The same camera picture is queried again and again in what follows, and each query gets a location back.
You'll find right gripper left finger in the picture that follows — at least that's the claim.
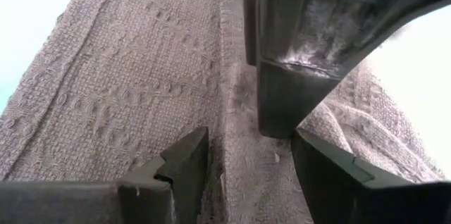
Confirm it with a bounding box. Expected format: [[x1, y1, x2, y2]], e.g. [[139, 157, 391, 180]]
[[0, 126, 211, 224]]

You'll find grey towel with white label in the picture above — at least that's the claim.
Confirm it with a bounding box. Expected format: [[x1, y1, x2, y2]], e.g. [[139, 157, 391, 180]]
[[0, 0, 445, 224]]

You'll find green table mat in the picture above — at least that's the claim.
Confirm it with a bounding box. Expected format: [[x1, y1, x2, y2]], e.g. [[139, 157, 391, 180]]
[[0, 0, 451, 180]]

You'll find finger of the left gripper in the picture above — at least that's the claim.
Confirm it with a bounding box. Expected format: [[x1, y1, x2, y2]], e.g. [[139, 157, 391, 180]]
[[239, 0, 451, 139]]

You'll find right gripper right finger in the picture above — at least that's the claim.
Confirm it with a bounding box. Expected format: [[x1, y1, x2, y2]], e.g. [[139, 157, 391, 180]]
[[290, 127, 451, 224]]

